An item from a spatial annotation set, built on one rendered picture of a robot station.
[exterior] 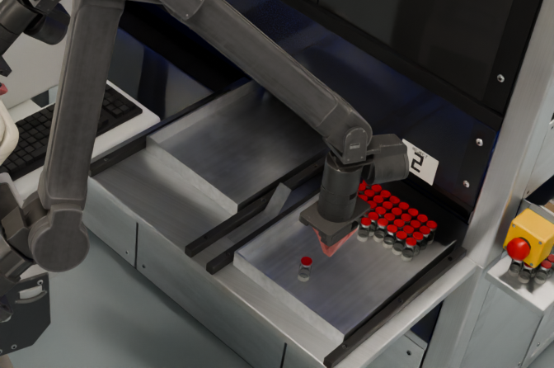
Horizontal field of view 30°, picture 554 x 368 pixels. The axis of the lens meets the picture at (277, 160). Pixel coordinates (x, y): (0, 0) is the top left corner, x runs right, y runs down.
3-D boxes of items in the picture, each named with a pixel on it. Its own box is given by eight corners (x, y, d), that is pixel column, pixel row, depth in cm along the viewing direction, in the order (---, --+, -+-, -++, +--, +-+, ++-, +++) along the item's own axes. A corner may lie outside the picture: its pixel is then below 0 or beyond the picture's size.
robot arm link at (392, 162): (321, 105, 154) (345, 130, 147) (391, 94, 158) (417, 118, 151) (319, 174, 160) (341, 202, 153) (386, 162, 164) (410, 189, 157)
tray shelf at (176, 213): (243, 82, 235) (244, 75, 234) (497, 252, 203) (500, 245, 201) (76, 172, 206) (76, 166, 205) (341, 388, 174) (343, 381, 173)
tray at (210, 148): (260, 86, 231) (261, 73, 229) (348, 144, 219) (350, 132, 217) (145, 149, 211) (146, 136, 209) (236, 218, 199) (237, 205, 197)
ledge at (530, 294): (523, 243, 205) (525, 237, 204) (579, 280, 199) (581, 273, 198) (483, 278, 197) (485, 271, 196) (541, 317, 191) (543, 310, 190)
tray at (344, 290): (349, 182, 210) (351, 170, 208) (453, 252, 199) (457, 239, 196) (232, 264, 190) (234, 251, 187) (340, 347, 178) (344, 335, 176)
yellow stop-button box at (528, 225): (522, 229, 194) (532, 201, 189) (554, 251, 191) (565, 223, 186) (500, 248, 189) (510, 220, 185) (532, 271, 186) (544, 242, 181)
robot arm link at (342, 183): (321, 145, 154) (335, 170, 150) (363, 138, 156) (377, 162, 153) (315, 179, 159) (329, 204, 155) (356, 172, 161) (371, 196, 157)
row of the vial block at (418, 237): (349, 203, 205) (352, 186, 202) (421, 252, 197) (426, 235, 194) (341, 208, 204) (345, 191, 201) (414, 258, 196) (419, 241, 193)
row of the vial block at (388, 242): (341, 208, 204) (345, 191, 201) (414, 258, 196) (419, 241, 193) (335, 214, 203) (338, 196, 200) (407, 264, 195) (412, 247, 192)
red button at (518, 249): (513, 244, 188) (518, 228, 186) (531, 257, 186) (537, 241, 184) (501, 254, 186) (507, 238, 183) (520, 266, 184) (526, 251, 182)
